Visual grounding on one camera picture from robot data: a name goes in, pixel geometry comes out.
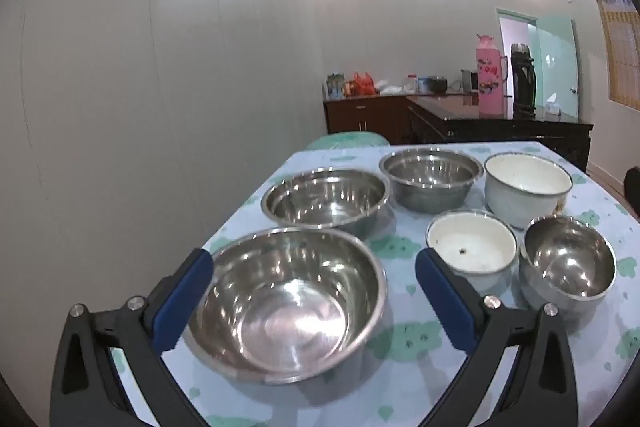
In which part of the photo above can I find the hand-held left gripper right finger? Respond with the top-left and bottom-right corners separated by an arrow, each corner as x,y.
415,248 -> 581,427

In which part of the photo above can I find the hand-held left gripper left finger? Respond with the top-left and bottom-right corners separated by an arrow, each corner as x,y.
49,248 -> 215,427

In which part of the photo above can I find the small white enamel bowl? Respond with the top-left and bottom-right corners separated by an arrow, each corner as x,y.
425,209 -> 518,295

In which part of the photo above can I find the large steel bowl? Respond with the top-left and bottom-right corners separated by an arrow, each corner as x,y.
182,227 -> 388,385

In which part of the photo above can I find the medium steel bowl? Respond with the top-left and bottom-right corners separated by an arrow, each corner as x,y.
261,168 -> 392,240
378,148 -> 485,214

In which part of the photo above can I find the small deep steel bowl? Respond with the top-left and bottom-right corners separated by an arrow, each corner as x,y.
518,215 -> 618,315

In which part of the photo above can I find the large white enamel bowl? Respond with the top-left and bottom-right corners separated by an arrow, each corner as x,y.
483,153 -> 574,229

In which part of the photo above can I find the cloud print tablecloth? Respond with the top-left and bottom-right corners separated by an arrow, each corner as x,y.
107,140 -> 640,427

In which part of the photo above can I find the dark wooden table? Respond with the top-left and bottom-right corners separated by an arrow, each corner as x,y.
406,94 -> 594,172

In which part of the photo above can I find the brown sideboard cabinet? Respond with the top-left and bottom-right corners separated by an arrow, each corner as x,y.
323,91 -> 478,145

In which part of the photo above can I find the pink thermos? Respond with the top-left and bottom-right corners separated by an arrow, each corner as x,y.
475,33 -> 510,119

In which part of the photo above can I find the dark wooden chair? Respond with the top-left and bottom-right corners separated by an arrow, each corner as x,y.
624,168 -> 640,204

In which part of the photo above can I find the orange plastic bag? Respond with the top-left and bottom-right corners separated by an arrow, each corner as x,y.
345,72 -> 376,96

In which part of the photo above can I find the black thermos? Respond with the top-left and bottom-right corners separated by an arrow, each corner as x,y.
510,43 -> 537,120

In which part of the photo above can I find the pale green door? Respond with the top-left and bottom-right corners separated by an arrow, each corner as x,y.
496,8 -> 578,118

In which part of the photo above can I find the patterned window curtain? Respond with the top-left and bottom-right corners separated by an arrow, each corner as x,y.
589,0 -> 640,112

